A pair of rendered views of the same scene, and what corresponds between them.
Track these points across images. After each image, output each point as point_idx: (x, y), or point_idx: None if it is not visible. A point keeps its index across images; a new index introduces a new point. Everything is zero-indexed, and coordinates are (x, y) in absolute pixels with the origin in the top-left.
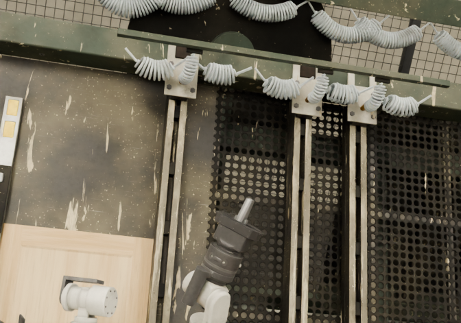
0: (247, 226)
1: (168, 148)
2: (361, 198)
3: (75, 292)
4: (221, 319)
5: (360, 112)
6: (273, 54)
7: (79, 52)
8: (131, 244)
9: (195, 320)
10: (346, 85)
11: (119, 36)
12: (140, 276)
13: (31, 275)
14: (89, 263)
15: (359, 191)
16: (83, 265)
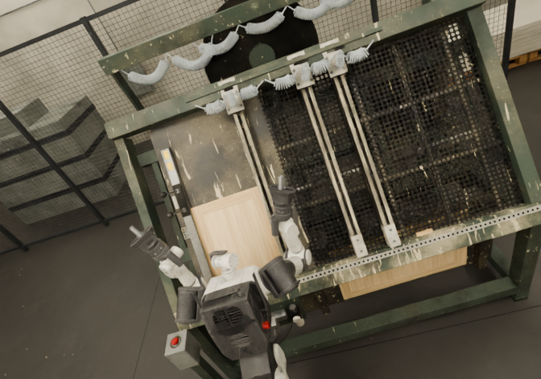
0: (285, 191)
1: (244, 140)
2: (354, 117)
3: (216, 261)
4: (295, 233)
5: (336, 68)
6: (270, 68)
7: (179, 113)
8: (249, 192)
9: (284, 235)
10: (320, 61)
11: (187, 102)
12: (260, 205)
13: (212, 225)
14: (234, 209)
15: (352, 113)
16: (233, 212)
